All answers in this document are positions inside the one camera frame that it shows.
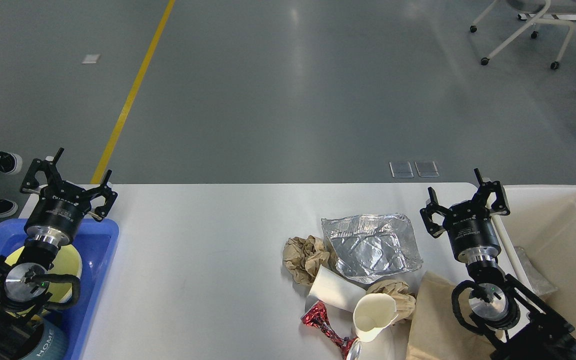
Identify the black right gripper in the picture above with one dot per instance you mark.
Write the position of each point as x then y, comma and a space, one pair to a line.
469, 232

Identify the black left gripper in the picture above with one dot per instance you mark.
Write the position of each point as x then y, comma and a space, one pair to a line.
61, 208

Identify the yellow plastic plate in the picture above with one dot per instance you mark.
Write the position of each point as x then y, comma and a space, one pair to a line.
63, 264

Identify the brown paper bag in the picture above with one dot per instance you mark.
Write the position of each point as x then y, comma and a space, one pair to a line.
435, 334

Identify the teal HOME mug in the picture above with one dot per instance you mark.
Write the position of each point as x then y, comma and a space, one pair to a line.
48, 342

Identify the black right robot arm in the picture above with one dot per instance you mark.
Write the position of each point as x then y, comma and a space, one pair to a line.
493, 303

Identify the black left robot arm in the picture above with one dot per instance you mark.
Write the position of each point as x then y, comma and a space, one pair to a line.
28, 289

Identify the blue plastic tray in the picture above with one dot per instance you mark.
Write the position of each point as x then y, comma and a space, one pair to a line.
96, 243

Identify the black white sneaker far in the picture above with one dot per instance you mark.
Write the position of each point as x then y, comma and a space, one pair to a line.
10, 163

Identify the white plate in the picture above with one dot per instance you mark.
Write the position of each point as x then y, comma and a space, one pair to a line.
77, 264

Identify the beige plastic bin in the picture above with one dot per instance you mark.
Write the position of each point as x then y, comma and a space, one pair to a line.
542, 221

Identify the crushed white paper cup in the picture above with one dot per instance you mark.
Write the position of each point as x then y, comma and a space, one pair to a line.
372, 314

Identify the white paper cup lying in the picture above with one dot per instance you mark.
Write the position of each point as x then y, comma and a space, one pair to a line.
334, 290

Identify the crumpled brown paper ball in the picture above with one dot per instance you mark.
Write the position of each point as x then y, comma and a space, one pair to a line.
303, 258

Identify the red foil wrapper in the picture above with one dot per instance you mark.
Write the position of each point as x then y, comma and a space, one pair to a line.
317, 317

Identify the white rolling chair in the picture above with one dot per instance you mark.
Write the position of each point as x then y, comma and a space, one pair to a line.
540, 12

